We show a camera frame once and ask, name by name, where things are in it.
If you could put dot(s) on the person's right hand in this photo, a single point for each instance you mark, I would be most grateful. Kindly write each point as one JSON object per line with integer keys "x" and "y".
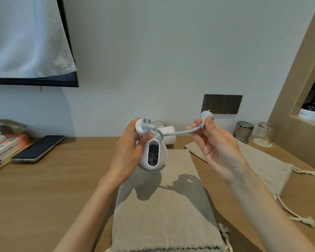
{"x": 220, "y": 152}

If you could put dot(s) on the person's left hand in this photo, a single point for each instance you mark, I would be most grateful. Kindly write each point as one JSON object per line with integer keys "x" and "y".
{"x": 124, "y": 160}

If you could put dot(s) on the person's right forearm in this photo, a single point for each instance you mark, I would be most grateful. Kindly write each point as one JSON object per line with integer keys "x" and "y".
{"x": 265, "y": 212}

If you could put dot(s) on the person's left forearm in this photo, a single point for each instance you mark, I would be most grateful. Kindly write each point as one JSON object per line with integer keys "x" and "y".
{"x": 89, "y": 220}

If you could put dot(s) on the grey smoked glass cup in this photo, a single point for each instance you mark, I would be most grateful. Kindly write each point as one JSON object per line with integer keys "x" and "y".
{"x": 243, "y": 132}

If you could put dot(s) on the round gold-rimmed coaster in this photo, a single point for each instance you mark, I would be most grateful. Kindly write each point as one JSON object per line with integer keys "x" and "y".
{"x": 261, "y": 145}

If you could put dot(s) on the clear glass cup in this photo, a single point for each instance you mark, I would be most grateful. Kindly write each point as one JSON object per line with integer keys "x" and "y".
{"x": 263, "y": 133}

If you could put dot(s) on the black smartphone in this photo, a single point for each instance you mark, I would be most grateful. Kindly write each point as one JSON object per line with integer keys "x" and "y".
{"x": 38, "y": 148}

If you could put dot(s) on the black television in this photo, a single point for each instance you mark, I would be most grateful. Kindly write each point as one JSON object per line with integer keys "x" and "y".
{"x": 67, "y": 82}

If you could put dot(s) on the round beige dish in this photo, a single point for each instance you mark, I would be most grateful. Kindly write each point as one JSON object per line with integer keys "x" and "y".
{"x": 8, "y": 124}

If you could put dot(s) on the white cloth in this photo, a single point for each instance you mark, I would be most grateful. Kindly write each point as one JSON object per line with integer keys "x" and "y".
{"x": 29, "y": 36}

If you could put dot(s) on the dark grey wall socket panel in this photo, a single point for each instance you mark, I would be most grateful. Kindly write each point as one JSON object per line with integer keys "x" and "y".
{"x": 221, "y": 104}

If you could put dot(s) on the wooden niche frame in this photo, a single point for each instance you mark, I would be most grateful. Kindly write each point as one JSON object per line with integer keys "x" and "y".
{"x": 283, "y": 144}

